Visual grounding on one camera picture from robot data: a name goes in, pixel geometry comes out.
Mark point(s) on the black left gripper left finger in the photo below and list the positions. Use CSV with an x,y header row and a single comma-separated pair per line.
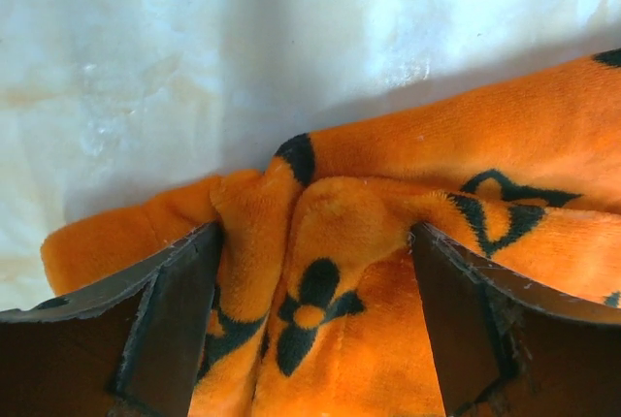
x,y
127,345

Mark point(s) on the orange patterned pillowcase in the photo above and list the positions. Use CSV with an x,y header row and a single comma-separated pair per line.
x,y
316,310

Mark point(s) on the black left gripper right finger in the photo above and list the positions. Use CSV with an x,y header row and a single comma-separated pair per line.
x,y
505,345

